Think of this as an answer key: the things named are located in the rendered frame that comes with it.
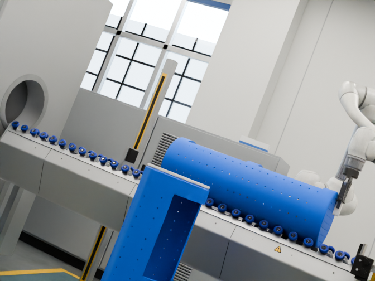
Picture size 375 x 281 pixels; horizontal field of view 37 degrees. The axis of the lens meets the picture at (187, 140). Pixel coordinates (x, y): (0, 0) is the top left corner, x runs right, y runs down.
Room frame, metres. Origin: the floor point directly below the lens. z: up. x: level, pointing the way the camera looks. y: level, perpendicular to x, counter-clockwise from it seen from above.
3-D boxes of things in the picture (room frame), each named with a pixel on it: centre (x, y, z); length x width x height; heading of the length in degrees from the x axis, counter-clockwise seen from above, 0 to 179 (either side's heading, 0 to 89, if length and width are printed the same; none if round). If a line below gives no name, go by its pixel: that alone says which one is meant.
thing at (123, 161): (3.15, 0.27, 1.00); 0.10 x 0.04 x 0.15; 155
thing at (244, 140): (4.54, -0.52, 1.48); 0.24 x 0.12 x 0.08; 77
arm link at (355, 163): (2.67, -0.79, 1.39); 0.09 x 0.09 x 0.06
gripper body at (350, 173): (2.67, -0.79, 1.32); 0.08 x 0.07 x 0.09; 155
